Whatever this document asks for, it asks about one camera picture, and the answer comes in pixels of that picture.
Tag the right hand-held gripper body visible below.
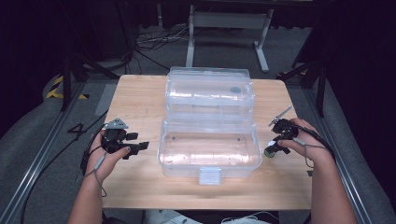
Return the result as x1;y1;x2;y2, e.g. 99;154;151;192
268;105;299;140

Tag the black metal stand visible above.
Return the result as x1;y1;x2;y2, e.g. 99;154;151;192
276;59;328;118

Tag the black tripod stand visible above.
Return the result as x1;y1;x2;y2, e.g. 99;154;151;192
60;52;120;112

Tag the person's right hand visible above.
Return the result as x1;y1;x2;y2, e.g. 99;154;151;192
276;117;332;166

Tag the tangle of floor cables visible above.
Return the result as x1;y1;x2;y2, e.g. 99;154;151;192
134;24;191;77

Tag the person's white clothing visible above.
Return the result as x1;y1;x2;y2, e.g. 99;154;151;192
144;209;280;224

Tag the grey metal desk frame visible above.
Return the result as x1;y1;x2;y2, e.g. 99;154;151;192
185;4;275;74

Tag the person's left hand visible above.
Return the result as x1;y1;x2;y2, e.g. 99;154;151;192
85;129;132;185

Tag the grey right wrist strap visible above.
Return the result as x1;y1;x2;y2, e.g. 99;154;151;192
291;136;329;170

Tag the grey wrist strap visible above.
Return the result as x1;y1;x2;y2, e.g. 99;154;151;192
291;136;329;170
81;151;108;198

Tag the aluminium floor rail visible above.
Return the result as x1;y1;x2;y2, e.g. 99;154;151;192
0;82;88;224
303;88;375;224

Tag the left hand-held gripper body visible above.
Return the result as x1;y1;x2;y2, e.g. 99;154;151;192
101;117;129;154

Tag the grey left wrist strap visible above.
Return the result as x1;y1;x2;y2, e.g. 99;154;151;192
81;151;108;198

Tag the clear plastic storage box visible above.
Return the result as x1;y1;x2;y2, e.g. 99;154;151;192
157;65;263;187

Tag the yellow black floor tape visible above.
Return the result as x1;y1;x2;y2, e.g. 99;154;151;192
46;75;90;101

